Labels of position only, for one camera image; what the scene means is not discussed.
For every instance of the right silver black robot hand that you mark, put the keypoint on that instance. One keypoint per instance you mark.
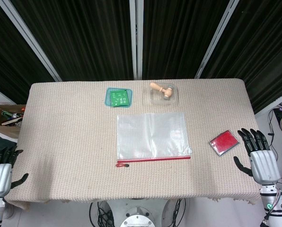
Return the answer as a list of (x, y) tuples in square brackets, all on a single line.
[(264, 165)]

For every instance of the clear zip bag red seal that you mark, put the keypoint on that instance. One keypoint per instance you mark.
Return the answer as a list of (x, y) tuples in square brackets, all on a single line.
[(150, 134)]

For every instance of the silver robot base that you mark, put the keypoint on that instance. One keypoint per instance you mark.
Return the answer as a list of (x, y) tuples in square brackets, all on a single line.
[(137, 221)]

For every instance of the red ink pad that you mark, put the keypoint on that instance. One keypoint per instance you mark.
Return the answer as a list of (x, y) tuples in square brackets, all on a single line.
[(223, 142)]

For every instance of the cardboard box with clutter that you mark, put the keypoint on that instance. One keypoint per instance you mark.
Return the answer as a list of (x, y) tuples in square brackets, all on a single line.
[(3, 130)]

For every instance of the beige waffle tablecloth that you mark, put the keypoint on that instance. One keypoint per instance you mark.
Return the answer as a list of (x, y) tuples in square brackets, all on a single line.
[(72, 142)]

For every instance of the clear plastic container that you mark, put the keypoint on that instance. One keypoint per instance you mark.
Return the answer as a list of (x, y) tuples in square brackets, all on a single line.
[(155, 101)]

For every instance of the green card packet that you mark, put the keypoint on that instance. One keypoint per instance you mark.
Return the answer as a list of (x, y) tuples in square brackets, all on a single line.
[(118, 98)]

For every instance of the teal plastic tray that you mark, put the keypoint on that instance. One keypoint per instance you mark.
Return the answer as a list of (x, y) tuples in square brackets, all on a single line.
[(130, 94)]

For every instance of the aluminium frame post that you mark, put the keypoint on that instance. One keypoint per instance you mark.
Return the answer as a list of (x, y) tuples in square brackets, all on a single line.
[(136, 40), (216, 40), (29, 40)]

